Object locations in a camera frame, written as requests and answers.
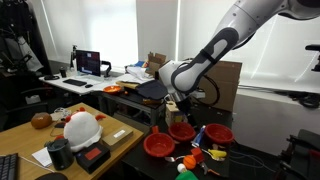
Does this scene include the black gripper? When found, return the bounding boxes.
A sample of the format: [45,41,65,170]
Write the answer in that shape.
[174,98,199,128]

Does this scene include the red plastic bowl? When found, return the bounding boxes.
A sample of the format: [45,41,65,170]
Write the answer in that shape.
[143,132,176,158]
[204,123,235,145]
[168,121,197,142]

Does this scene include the orange bowl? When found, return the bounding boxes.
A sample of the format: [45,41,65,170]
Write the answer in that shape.
[102,85,124,95]

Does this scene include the wooden shape sorter box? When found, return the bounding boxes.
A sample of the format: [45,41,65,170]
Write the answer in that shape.
[164,100,188,127]

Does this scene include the yellow banana toy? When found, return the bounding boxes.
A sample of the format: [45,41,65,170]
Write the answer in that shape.
[207,149,228,159]

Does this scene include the orange ball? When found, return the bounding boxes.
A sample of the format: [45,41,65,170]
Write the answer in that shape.
[182,154,198,170]

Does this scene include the small white ball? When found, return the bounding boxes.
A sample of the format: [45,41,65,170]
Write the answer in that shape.
[176,163,188,174]

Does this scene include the large cardboard box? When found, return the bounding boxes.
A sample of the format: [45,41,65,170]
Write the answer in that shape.
[196,60,243,113]

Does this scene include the green plastic toy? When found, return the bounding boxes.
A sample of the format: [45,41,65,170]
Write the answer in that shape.
[174,170,200,180]

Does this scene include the black metal cart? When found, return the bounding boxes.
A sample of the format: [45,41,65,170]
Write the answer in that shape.
[90,89,167,127]

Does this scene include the small open cardboard box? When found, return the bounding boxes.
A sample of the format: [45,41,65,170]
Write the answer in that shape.
[145,51,169,78]

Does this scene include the white paper pile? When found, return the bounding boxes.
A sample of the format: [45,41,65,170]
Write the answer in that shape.
[125,65,155,85]

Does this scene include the tan cardboard piece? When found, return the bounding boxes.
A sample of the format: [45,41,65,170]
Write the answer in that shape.
[115,80,140,91]

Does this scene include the flat cardboard box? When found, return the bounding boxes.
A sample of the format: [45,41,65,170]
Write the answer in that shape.
[100,125,135,151]

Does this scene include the black box red label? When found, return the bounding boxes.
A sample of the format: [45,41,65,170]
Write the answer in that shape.
[75,142,112,175]

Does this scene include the white plush chicken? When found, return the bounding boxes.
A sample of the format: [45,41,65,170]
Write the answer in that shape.
[54,106,107,153]

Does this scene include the lit computer monitor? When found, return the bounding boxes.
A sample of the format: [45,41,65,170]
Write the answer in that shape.
[75,49,102,78]

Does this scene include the black keyboard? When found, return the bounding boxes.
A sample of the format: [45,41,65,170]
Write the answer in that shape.
[62,78,88,87]
[0,152,20,180]

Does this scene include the black webcam stand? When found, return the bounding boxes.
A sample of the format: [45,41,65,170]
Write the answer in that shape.
[69,44,78,70]

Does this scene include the black mug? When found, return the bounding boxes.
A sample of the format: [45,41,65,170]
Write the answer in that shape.
[45,138,75,171]

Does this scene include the black cup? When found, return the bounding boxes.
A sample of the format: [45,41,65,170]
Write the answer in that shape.
[58,66,68,79]

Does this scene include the white desk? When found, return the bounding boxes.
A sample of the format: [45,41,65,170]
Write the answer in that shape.
[38,70,131,98]

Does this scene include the black headphones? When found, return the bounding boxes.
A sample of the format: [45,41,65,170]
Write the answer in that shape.
[43,74,61,81]

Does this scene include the brown ball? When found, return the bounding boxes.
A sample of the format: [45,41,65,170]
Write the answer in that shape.
[30,112,54,130]

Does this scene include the black round pad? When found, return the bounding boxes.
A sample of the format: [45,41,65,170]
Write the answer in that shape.
[34,171,69,180]

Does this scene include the white paper sheet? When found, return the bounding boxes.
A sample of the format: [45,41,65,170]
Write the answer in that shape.
[31,146,53,168]

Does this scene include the small white container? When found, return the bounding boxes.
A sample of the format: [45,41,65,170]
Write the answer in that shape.
[25,94,42,105]

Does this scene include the black office chair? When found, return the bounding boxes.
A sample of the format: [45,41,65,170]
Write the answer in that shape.
[0,85,50,132]

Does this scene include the wooden desk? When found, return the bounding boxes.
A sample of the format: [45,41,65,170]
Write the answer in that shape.
[0,102,145,180]

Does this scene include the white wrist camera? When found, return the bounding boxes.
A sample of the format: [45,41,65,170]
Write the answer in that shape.
[192,89,207,100]

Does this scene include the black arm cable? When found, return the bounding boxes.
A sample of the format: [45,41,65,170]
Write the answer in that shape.
[199,74,222,108]

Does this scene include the orange handled pliers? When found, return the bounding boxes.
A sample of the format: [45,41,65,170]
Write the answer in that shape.
[199,161,222,177]

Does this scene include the thin floor cables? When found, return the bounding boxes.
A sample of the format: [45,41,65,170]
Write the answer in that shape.
[229,149,269,172]

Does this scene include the black equipment frame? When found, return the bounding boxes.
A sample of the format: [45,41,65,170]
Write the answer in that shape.
[275,128,320,180]

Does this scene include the black cable bundle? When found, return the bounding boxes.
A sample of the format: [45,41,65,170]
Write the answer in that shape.
[287,90,320,110]

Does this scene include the black camera on stand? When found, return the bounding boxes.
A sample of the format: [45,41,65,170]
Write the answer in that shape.
[304,43,320,73]

